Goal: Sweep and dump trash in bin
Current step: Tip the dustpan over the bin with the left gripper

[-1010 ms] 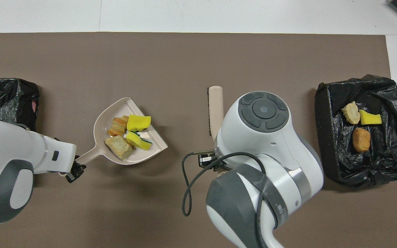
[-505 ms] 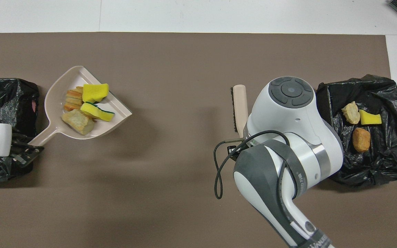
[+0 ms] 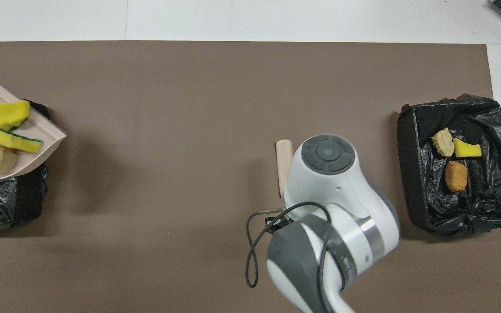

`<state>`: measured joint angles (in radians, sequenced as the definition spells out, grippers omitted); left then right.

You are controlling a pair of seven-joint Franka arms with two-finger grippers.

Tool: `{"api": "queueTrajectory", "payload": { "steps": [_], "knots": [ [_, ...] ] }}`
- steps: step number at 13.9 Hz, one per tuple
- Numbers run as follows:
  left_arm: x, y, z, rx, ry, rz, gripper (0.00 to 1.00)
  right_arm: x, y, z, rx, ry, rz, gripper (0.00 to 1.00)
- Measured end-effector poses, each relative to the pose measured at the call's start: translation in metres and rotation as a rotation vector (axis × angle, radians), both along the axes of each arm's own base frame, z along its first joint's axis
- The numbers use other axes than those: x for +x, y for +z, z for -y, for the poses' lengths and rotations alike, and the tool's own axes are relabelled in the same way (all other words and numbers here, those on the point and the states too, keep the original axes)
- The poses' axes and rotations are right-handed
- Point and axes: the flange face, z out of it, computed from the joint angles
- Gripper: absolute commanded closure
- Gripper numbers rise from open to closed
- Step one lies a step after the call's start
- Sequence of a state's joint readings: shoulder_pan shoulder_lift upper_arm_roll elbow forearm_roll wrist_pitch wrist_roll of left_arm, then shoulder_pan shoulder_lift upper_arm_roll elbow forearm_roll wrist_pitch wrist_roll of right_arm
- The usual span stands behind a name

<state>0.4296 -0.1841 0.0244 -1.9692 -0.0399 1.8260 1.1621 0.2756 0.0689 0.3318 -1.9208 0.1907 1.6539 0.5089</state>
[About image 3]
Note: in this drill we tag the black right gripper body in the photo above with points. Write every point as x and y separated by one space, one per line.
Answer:
278 221

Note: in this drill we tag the beige hand brush black bristles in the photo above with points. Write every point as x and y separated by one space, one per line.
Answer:
283 161

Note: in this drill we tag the striped croissant toy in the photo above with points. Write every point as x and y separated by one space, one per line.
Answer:
443 142

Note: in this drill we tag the brown round bread toy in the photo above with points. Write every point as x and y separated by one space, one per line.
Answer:
455 177

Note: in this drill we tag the green and yellow sponge piece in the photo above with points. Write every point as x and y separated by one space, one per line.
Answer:
467 150

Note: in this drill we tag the beige plastic dustpan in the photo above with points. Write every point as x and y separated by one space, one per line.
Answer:
37 134

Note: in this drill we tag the notched yellow sponge piece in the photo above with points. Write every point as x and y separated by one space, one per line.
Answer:
13 141

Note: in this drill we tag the small yellow sponge piece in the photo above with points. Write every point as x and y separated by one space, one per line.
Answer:
10 114

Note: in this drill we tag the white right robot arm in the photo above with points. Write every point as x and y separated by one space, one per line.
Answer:
333 191

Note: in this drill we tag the black bag lined bin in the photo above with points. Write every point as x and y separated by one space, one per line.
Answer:
485 208

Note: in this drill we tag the black bagged bin pink spot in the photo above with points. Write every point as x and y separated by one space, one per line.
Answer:
24 195

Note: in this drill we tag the brown table mat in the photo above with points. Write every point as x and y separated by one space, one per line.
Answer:
146 108

